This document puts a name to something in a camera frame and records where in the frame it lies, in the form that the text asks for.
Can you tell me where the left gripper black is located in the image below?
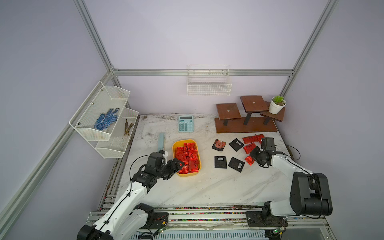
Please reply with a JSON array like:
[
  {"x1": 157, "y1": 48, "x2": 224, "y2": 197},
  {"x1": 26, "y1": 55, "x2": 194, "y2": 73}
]
[{"x1": 155, "y1": 157, "x2": 184, "y2": 181}]

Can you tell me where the red foil tea bag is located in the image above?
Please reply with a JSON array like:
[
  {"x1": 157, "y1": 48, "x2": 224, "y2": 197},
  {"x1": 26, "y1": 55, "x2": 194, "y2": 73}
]
[
  {"x1": 257, "y1": 134, "x2": 265, "y2": 143},
  {"x1": 242, "y1": 135, "x2": 259, "y2": 145},
  {"x1": 243, "y1": 143, "x2": 257, "y2": 155},
  {"x1": 245, "y1": 156, "x2": 255, "y2": 166}
]

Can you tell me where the black barcode tea bag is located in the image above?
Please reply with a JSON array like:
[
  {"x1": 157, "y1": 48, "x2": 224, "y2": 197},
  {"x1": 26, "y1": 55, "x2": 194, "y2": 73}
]
[
  {"x1": 214, "y1": 156, "x2": 228, "y2": 169},
  {"x1": 229, "y1": 138, "x2": 245, "y2": 152}
]

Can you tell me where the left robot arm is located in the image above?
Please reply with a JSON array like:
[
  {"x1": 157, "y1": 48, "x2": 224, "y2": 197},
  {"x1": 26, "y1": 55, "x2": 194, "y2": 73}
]
[{"x1": 77, "y1": 150, "x2": 185, "y2": 240}]

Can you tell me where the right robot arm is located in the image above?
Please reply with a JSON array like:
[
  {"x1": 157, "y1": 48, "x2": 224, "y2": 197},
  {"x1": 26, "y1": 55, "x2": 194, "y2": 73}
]
[{"x1": 250, "y1": 138, "x2": 333, "y2": 219}]

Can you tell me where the red foil tea bags pile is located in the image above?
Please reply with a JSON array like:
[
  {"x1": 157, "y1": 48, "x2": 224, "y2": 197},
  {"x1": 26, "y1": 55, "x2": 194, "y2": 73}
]
[{"x1": 174, "y1": 142, "x2": 200, "y2": 175}]

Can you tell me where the yellow storage box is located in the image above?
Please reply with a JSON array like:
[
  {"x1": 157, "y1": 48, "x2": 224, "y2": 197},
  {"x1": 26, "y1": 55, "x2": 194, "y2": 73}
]
[{"x1": 172, "y1": 138, "x2": 202, "y2": 178}]

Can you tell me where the light blue stapler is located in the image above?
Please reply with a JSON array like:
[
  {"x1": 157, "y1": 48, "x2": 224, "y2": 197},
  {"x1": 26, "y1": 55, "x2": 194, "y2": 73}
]
[{"x1": 158, "y1": 133, "x2": 165, "y2": 151}]

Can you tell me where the light blue calculator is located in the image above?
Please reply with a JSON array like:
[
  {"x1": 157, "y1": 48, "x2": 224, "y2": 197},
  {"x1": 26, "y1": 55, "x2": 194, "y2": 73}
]
[{"x1": 178, "y1": 115, "x2": 194, "y2": 133}]

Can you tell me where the brown wooden tiered stand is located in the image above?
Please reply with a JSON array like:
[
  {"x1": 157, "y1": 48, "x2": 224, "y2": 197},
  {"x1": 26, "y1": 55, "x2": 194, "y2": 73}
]
[{"x1": 215, "y1": 96, "x2": 286, "y2": 134}]

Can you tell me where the small potted green plant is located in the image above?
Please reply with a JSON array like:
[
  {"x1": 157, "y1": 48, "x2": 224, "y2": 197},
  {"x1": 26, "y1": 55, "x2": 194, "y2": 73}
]
[{"x1": 269, "y1": 96, "x2": 287, "y2": 115}]

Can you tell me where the wooden clothespins bundle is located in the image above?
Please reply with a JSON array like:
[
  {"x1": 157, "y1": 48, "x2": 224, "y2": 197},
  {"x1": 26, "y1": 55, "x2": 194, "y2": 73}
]
[{"x1": 124, "y1": 119, "x2": 135, "y2": 136}]

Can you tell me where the lower white mesh shelf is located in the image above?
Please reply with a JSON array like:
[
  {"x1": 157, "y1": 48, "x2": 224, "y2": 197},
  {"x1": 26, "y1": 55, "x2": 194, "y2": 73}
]
[{"x1": 96, "y1": 108, "x2": 139, "y2": 159}]

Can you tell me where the white mesh shelf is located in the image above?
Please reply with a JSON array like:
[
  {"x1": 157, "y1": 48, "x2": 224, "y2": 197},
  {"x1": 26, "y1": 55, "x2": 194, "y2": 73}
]
[
  {"x1": 96, "y1": 108, "x2": 139, "y2": 159},
  {"x1": 69, "y1": 82, "x2": 130, "y2": 142}
]

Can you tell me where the blue dotted work glove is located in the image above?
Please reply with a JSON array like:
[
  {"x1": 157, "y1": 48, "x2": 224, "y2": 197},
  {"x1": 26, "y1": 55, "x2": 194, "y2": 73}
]
[{"x1": 94, "y1": 108, "x2": 120, "y2": 131}]

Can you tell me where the upper white mesh shelf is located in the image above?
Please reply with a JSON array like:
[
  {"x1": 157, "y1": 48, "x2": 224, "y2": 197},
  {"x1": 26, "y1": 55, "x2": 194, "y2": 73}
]
[{"x1": 69, "y1": 82, "x2": 130, "y2": 142}]

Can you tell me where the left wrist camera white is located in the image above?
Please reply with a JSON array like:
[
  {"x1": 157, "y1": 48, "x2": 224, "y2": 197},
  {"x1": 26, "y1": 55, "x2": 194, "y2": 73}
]
[{"x1": 159, "y1": 150, "x2": 168, "y2": 165}]

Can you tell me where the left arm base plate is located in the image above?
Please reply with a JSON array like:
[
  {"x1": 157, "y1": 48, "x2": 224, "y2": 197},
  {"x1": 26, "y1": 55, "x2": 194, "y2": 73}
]
[{"x1": 128, "y1": 203, "x2": 169, "y2": 232}]

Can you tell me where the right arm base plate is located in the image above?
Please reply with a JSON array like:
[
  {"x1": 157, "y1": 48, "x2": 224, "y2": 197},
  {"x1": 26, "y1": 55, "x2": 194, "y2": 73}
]
[{"x1": 246, "y1": 201, "x2": 288, "y2": 228}]

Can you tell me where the white wire wall basket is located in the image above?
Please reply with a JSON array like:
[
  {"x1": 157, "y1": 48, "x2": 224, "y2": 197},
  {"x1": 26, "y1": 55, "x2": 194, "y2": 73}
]
[{"x1": 187, "y1": 65, "x2": 232, "y2": 96}]

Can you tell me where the aluminium frame rail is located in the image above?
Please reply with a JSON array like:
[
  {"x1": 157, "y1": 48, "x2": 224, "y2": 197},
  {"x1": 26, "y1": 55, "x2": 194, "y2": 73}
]
[{"x1": 113, "y1": 69, "x2": 294, "y2": 76}]

